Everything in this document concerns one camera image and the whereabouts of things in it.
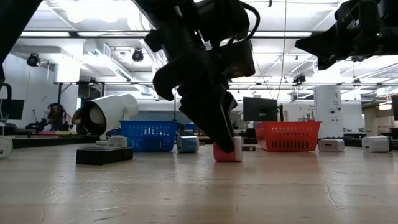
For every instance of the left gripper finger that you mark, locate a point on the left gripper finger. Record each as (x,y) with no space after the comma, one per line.
(231,107)
(208,124)

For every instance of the pink charger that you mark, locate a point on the pink charger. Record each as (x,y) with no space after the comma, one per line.
(222,156)

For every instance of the green white charger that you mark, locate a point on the green white charger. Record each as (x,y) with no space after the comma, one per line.
(5,146)

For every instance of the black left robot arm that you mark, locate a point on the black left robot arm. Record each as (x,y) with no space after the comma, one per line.
(186,15)

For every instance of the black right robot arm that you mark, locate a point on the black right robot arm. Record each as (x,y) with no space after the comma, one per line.
(388,37)

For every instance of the black ceiling spotlight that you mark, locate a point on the black ceiling spotlight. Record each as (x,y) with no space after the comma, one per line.
(300,78)
(32,59)
(137,55)

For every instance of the black monitor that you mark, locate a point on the black monitor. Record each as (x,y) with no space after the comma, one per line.
(14,109)
(259,109)

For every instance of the teal white charger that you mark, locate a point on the teal white charger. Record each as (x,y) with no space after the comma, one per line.
(188,144)

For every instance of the white round pillar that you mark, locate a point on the white round pillar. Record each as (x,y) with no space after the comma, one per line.
(329,112)

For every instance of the blue plastic basket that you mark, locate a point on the blue plastic basket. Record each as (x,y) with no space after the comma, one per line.
(149,137)

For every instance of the red plastic basket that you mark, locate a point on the red plastic basket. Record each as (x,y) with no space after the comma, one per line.
(287,137)

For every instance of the white cube charger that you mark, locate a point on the white cube charger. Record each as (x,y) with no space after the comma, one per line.
(331,145)
(376,144)

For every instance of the white cylindrical spotlight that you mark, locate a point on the white cylindrical spotlight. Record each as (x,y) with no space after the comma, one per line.
(115,110)

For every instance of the black overhead crossbar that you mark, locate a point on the black overhead crossbar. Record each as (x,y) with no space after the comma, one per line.
(93,34)

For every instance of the black flat box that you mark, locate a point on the black flat box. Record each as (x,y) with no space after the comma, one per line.
(104,156)

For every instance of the person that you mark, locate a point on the person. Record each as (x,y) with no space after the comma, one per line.
(56,116)
(76,117)

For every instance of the pink yellow mat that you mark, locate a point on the pink yellow mat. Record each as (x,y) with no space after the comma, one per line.
(56,133)

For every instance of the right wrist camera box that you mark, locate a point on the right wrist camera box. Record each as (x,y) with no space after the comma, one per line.
(345,15)

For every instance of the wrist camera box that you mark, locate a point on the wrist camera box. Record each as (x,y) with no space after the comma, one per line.
(345,15)
(237,60)

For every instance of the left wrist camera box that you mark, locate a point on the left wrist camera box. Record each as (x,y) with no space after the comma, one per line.
(237,60)

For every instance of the black aluminium table frame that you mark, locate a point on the black aluminium table frame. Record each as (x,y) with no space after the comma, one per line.
(46,141)

